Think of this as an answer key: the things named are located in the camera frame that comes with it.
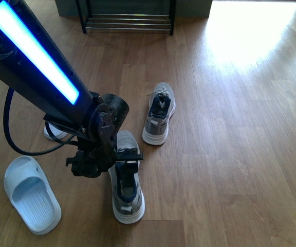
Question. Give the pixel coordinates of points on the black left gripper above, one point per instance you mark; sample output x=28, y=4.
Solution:
x=94, y=158

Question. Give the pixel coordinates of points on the grey sneaker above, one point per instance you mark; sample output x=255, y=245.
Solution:
x=162, y=106
x=127, y=198

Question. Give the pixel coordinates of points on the white slide sandal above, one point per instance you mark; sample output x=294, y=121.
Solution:
x=29, y=192
x=56, y=132

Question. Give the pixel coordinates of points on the black robot arm blue light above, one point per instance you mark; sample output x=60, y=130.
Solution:
x=32, y=65

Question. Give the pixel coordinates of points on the black metal shoe rack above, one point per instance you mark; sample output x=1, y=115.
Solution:
x=154, y=23

